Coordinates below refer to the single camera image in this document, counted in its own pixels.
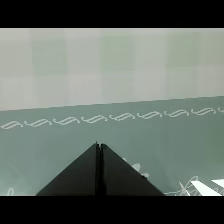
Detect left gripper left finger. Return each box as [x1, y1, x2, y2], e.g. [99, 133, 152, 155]
[35, 141, 100, 197]

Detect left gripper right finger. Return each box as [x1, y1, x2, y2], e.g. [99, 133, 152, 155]
[99, 143, 166, 197]

